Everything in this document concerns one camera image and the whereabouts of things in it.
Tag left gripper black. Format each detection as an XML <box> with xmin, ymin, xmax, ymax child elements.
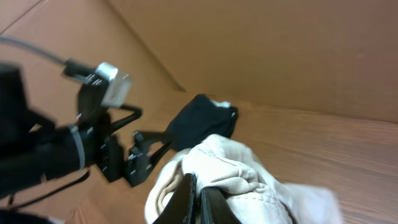
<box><xmin>78</xmin><ymin>85</ymin><xmax>175</xmax><ymax>187</ymax></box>

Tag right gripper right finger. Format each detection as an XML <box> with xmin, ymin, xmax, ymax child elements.
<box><xmin>200</xmin><ymin>187</ymin><xmax>241</xmax><ymax>224</ymax></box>

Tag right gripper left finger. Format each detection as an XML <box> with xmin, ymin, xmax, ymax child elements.
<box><xmin>154</xmin><ymin>174</ymin><xmax>197</xmax><ymax>224</ymax></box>

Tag beige shorts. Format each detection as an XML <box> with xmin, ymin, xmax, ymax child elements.
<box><xmin>144</xmin><ymin>134</ymin><xmax>343</xmax><ymax>224</ymax></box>

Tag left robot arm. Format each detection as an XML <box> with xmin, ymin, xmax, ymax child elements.
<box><xmin>1</xmin><ymin>62</ymin><xmax>177</xmax><ymax>196</ymax></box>

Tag white folded garment under black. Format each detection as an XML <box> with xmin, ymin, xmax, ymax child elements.
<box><xmin>211</xmin><ymin>100</ymin><xmax>231</xmax><ymax>108</ymax></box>

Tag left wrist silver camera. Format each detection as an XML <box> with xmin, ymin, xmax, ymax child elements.
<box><xmin>95</xmin><ymin>62</ymin><xmax>132</xmax><ymax>108</ymax></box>

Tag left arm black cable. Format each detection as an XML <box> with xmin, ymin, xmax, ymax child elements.
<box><xmin>0</xmin><ymin>35</ymin><xmax>96</xmax><ymax>83</ymax></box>

